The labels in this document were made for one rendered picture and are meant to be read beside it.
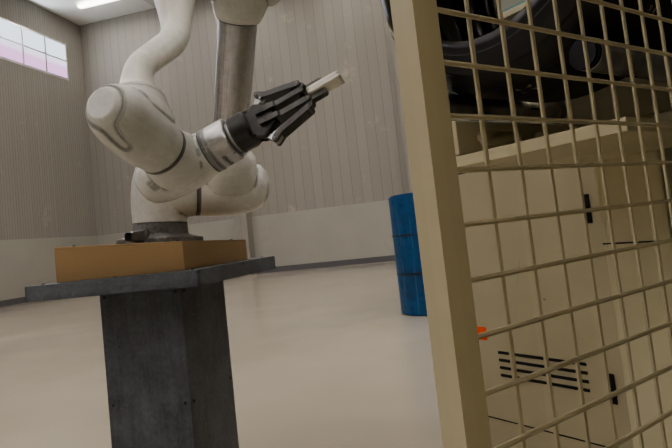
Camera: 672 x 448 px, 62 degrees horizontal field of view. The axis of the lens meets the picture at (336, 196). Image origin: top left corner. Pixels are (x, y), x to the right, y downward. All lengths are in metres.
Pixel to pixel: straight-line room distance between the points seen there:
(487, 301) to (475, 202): 0.30
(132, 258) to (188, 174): 0.49
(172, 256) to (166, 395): 0.38
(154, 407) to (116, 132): 0.88
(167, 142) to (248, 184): 0.66
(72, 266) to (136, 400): 0.39
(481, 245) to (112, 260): 1.04
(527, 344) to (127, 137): 1.21
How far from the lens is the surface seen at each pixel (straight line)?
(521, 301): 1.69
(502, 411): 1.84
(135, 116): 0.97
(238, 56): 1.53
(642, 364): 1.26
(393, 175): 12.07
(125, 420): 1.71
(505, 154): 0.90
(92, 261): 1.60
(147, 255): 1.50
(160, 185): 1.11
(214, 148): 1.08
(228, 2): 1.47
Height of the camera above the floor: 0.70
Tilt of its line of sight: 4 degrees up
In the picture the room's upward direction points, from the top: 6 degrees counter-clockwise
